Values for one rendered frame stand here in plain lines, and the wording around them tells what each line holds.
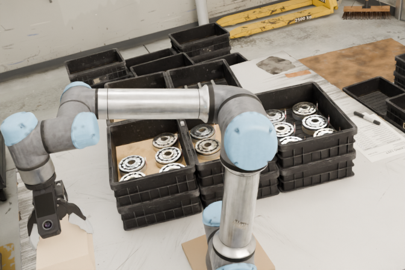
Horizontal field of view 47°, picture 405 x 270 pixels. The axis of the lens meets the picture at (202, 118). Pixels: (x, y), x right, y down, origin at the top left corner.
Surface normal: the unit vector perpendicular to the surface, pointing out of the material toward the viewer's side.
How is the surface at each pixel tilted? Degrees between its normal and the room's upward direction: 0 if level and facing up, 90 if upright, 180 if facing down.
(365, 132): 0
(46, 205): 29
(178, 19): 90
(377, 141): 0
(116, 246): 0
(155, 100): 47
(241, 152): 83
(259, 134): 83
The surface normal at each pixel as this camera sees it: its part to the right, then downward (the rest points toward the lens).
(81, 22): 0.36, 0.46
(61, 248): -0.13, -0.84
